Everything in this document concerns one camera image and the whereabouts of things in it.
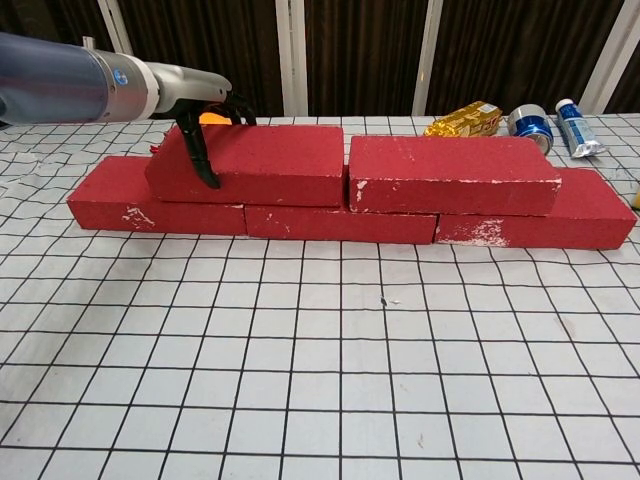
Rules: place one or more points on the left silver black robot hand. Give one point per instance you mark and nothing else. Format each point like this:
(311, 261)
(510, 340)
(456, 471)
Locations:
(190, 87)

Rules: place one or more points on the red brick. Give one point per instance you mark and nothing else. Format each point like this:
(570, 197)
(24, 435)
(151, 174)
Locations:
(450, 170)
(115, 195)
(270, 160)
(340, 225)
(590, 215)

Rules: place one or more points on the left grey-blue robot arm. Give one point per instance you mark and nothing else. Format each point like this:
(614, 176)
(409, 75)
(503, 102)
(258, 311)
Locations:
(55, 82)

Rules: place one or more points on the yellow rubber chicken toy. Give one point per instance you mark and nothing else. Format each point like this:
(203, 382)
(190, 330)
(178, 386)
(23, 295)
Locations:
(215, 119)

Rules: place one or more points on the dark brown curtain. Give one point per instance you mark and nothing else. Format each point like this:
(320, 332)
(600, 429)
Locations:
(360, 50)

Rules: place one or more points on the gold foil snack package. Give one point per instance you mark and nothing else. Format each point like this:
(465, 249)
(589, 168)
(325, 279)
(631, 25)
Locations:
(465, 124)

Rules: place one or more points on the blue silver drink can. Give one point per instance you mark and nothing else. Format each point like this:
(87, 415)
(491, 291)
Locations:
(531, 125)

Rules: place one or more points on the white black grid tablecloth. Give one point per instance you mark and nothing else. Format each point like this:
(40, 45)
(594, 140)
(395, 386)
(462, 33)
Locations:
(340, 400)

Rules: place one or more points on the blue white squeeze tube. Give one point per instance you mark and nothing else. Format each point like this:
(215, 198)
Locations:
(575, 127)

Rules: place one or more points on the yellow sponge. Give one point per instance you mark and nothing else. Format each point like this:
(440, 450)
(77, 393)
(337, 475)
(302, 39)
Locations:
(636, 199)

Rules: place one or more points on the white metal frame pole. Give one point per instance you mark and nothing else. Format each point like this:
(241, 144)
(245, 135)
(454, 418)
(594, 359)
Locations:
(291, 55)
(607, 60)
(429, 55)
(117, 27)

